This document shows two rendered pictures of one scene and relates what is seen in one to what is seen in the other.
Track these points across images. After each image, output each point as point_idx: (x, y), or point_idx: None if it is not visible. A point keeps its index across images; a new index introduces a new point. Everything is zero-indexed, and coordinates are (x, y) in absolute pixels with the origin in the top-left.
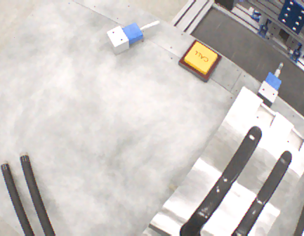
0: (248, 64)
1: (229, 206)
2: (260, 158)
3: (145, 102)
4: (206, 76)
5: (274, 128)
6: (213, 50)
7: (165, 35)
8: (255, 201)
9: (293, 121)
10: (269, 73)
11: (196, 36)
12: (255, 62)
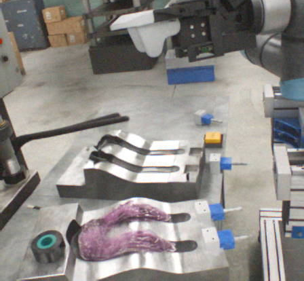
0: (292, 262)
1: (130, 154)
2: (166, 158)
3: (178, 137)
4: (204, 142)
5: (188, 157)
6: (279, 235)
7: (218, 130)
8: (138, 167)
9: (213, 188)
10: (230, 157)
11: (281, 226)
12: (299, 266)
